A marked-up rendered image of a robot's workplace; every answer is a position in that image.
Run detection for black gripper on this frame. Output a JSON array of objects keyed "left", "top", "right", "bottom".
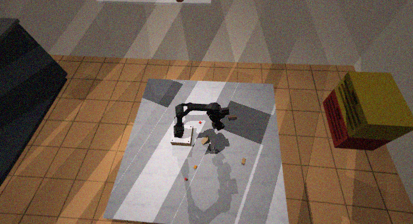
[{"left": 206, "top": 112, "right": 224, "bottom": 131}]

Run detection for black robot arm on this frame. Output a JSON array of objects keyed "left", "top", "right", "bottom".
[{"left": 174, "top": 102, "right": 230, "bottom": 138}]

